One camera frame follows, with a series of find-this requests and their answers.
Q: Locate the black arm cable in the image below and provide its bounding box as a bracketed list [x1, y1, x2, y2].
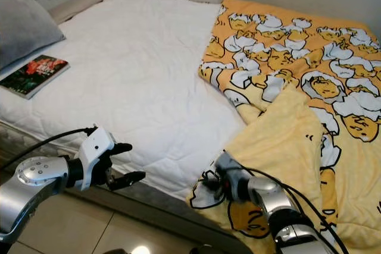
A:
[0, 126, 98, 170]
[235, 167, 351, 254]

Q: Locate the yellow cartoon print blanket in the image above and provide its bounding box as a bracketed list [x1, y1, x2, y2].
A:
[188, 0, 381, 254]

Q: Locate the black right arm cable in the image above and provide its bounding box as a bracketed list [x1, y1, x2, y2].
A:
[235, 167, 351, 254]

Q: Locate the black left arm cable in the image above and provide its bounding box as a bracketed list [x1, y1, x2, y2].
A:
[0, 126, 98, 170]

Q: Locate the dark red cover book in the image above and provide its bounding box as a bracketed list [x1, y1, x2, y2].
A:
[1, 55, 70, 100]

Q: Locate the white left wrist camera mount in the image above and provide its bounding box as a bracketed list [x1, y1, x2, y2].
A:
[79, 126, 117, 190]

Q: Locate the white quilted mattress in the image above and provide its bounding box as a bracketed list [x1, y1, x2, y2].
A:
[0, 0, 248, 201]

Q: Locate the black robot foot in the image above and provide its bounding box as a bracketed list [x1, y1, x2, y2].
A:
[104, 245, 149, 254]

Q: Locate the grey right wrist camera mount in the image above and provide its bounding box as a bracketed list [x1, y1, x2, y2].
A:
[214, 152, 242, 183]

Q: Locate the grey pillow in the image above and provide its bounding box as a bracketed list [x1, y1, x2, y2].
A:
[0, 0, 66, 80]

